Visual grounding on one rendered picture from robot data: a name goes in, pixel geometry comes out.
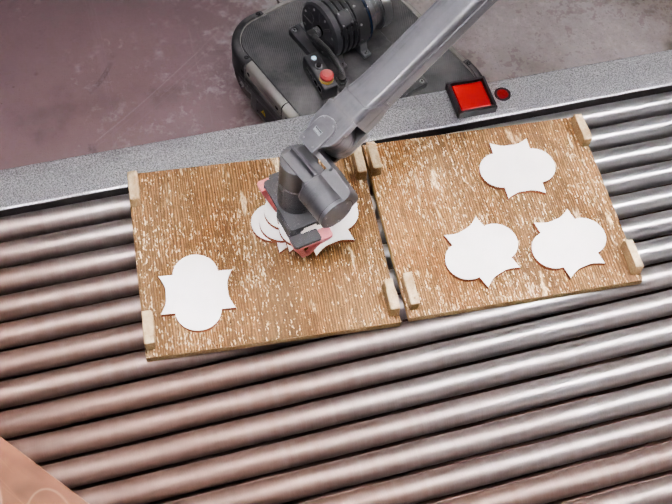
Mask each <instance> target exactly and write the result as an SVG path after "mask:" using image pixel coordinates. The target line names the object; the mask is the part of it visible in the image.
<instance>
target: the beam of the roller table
mask: <svg viewBox="0 0 672 504"><path fill-rule="evenodd" d="M487 84H488V86H489V88H490V90H491V93H492V95H493V97H494V99H495V102H496V105H497V106H498V107H497V110H496V112H493V113H488V114H483V115H477V116H472V117H467V118H461V119H458V118H457V115H456V113H455V110H454V108H453V106H452V103H451V101H450V98H449V96H448V93H447V91H446V90H444V91H438V92H433V93H427V94H422V95H416V96H411V97H405V98H399V99H398V100H397V101H396V102H395V103H394V104H393V105H392V106H391V107H390V108H389V110H388V111H387V112H386V113H385V114H384V116H383V118H382V120H381V121H380V122H379V123H378V124H377V125H376V126H375V127H374V128H373V129H372V130H371V131H370V132H369V133H368V135H369V136H370V137H369V138H368V139H367V140H366V141H365V142H364V143H363V144H362V145H361V147H362V146H363V145H366V142H373V141H374V142H375V144H376V143H383V142H391V141H398V140H406V139H413V138H421V137H428V136H436V135H442V134H447V133H452V132H458V131H463V130H468V129H474V128H479V127H484V126H490V125H495V124H500V123H506V122H511V121H516V120H522V119H527V118H532V117H538V116H543V115H548V114H554V113H559V112H564V111H569V110H575V109H580V108H585V107H591V106H596V105H601V104H607V103H612V102H617V101H623V100H628V99H633V98H639V97H644V96H649V95H655V94H660V93H665V92H670V91H672V50H667V51H661V52H656V53H650V54H645V55H639V56H634V57H628V58H622V59H617V60H611V61H606V62H600V63H595V64H589V65H583V66H578V67H572V68H567V69H561V70H556V71H550V72H544V73H539V74H533V75H528V76H522V77H516V78H511V79H505V80H500V81H494V82H489V83H487ZM500 87H503V88H506V89H508V90H509V91H510V93H511V97H510V99H508V100H506V101H501V100H498V99H497V98H496V97H495V95H494V91H495V90H496V89H497V88H500ZM313 115H314V114H310V115H305V116H299V117H293V118H288V119H282V120H277V121H271V122H266V123H260V124H254V125H249V126H243V127H238V128H232V129H227V130H221V131H215V132H210V133H204V134H199V135H193V136H188V137H182V138H176V139H171V140H165V141H160V142H154V143H149V144H143V145H137V146H132V147H126V148H121V149H115V150H109V151H104V152H98V153H93V154H87V155H82V156H76V157H70V158H65V159H59V160H54V161H48V162H43V163H37V164H31V165H26V166H20V167H15V168H9V169H4V170H0V218H1V217H6V216H11V215H17V214H22V213H27V212H32V211H38V210H43V209H48V208H54V207H59V206H64V205H70V204H75V203H80V202H86V201H91V200H96V199H102V198H107V197H112V196H118V195H123V194H128V193H129V190H128V179H127V172H129V171H134V170H135V171H137V173H145V172H154V171H162V170H171V169H180V168H189V167H197V166H206V165H215V164H224V163H232V162H241V161H250V160H259V159H267V158H276V157H280V155H281V152H282V151H283V150H284V149H285V148H286V147H288V146H290V145H294V144H302V145H304V143H303V142H302V141H301V140H300V139H299V138H298V137H299V136H300V135H301V134H302V133H303V132H304V131H305V130H306V129H307V127H308V123H309V121H310V119H311V118H312V117H313Z"/></svg>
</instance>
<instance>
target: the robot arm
mask: <svg viewBox="0 0 672 504"><path fill-rule="evenodd" d="M497 1H498V0H436V1H435V2H434V3H433V4H432V5H431V6H430V7H429V9H428V10H427V11H426V12H425V13H424V14H423V15H422V16H421V17H420V18H419V19H418V20H417V21H416V22H415V23H414V24H413V25H412V26H411V27H410V28H409V29H408V30H407V31H406V32H405V33H404V34H403V35H402V36H401V37H400V38H399V39H398V40H397V41H396V42H395V43H394V44H393V45H392V46H391V47H390V48H389V49H388V50H387V51H386V52H385V53H384V54H383V55H382V56H381V57H380V58H379V59H378V60H377V61H376V62H375V63H374V64H373V65H372V66H371V67H370V68H369V69H368V70H367V71H366V72H365V73H363V74H362V75H361V76H360V77H359V78H358V79H357V80H356V81H354V82H353V83H351V84H349V85H348V86H347V87H345V88H344V89H343V90H342V91H341V92H340V93H339V94H338V95H337V96H336V97H335V98H334V99H333V100H332V99H331V98H330V99H329V100H328V101H327V102H326V103H325V104H324V105H323V106H322V107H321V108H320V109H319V110H318V111H317V112H316V113H315V114H314V115H313V117H312V118H311V119H310V121H309V123H308V127H307V129H306V130H305V131H304V132H303V133H302V134H301V135H300V136H299V137H298V138H299V139H300V140H301V141H302V142H303V143H304V145H302V144H294V145H290V146H288V147H286V148H285V149H284V150H283V151H282V152H281V155H280V160H279V172H276V173H274V174H271V175H269V177H268V178H266V179H263V180H261V181H259V182H258V183H257V186H258V188H259V190H260V191H261V193H262V194H263V196H264V197H265V198H266V200H267V201H268V203H269V204H270V205H271V207H272V208H273V209H274V210H275V212H277V214H276V217H277V219H278V221H279V223H280V224H281V226H282V228H283V230H284V231H285V233H286V235H287V237H288V238H289V240H290V244H291V246H292V247H293V249H294V251H295V252H297V253H298V254H299V255H300V256H301V257H302V258H304V257H306V256H309V255H310V254H311V253H312V252H313V251H314V250H315V249H316V248H317V247H318V246H319V245H320V244H322V243H324V242H325V241H327V240H329V239H330V238H332V236H333V233H332V231H331V229H330V228H329V227H332V226H334V225H336V224H337V223H339V222H340V221H341V220H343V219H344V218H345V217H346V216H347V214H348V213H349V212H350V210H351V208H352V206H353V205H354V204H355V203H356V202H357V200H358V195H357V193H356V192H355V191H356V190H354V189H353V188H352V186H351V185H350V184H349V182H348V181H347V179H346V178H345V177H344V174H343V173H342V172H341V171H340V170H339V169H338V167H337V166H336V165H335V164H336V163H337V162H338V161H339V160H340V159H342V158H346V157H348V156H350V155H351V154H353V153H354V152H355V151H356V150H357V149H358V148H359V147H360V146H361V145H362V144H363V143H364V142H365V141H366V140H367V139H368V138H369V137H370V136H369V135H368V133H369V132H370V131H371V130H372V129H373V128H374V127H375V126H376V125H377V124H378V123H379V122H380V121H381V120H382V118H383V116H384V114H385V113H386V112H387V111H388V110H389V108H390V107H391V106H392V105H393V104H394V103H395V102H396V101H397V100H398V99H399V98H400V97H401V96H402V95H403V94H404V93H405V92H406V91H407V90H408V89H409V88H410V87H411V86H412V85H413V84H414V83H415V82H416V81H417V80H418V79H419V78H420V77H421V76H422V75H423V74H424V73H425V72H426V71H427V70H428V69H429V68H430V67H431V66H432V65H433V64H434V63H435V62H436V61H437V60H438V59H439V58H440V57H441V56H442V55H443V54H444V53H445V52H446V51H447V50H448V49H449V48H450V47H451V46H452V45H453V44H454V43H455V42H456V41H457V40H458V39H459V38H460V37H461V36H462V35H463V34H464V33H465V32H466V31H467V30H468V29H469V28H470V27H471V26H472V25H473V24H474V23H475V22H476V21H477V20H478V19H479V18H480V17H481V16H482V15H483V14H484V13H485V12H486V11H487V10H488V9H489V8H490V7H491V6H492V5H494V4H495V3H496V2H497ZM318 159H319V160H320V161H321V162H322V163H323V165H324V166H325V167H326V169H325V170H324V169H323V168H322V166H321V165H320V164H319V163H318ZM314 224H317V225H321V226H322V227H323V228H320V229H318V230H317V229H313V230H310V231H308V232H305V233H302V234H301V232H302V231H303V230H304V228H306V227H309V226H311V225H314ZM306 247H309V248H308V249H307V250H306V251H304V248H306Z"/></svg>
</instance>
